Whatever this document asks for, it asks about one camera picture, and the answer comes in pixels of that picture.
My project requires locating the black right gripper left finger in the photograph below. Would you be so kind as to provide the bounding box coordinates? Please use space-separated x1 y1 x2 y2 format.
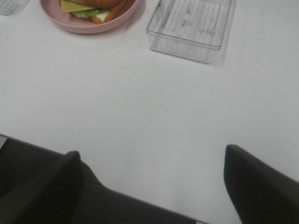
0 151 83 224

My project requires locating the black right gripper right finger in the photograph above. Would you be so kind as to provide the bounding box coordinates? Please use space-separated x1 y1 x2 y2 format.
223 145 299 224

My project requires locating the green lettuce leaf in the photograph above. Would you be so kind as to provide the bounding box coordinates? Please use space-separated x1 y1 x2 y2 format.
71 8 112 21

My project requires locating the yellow cheese slice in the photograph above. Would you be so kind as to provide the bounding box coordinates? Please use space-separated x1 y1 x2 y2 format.
60 0 98 13

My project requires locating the bread slice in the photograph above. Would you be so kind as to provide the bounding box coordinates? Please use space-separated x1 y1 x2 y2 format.
71 0 123 9
87 0 127 24

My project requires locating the clear right plastic tray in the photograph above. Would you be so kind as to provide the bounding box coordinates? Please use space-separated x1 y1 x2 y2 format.
146 0 236 64

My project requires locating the clear plastic tray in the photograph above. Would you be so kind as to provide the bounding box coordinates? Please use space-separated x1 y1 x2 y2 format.
0 0 29 15
146 0 236 64

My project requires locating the pink plate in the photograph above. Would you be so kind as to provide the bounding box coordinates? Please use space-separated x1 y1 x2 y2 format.
39 0 141 34

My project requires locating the clear left plastic tray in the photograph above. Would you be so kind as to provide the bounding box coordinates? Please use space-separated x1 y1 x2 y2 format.
0 0 29 15

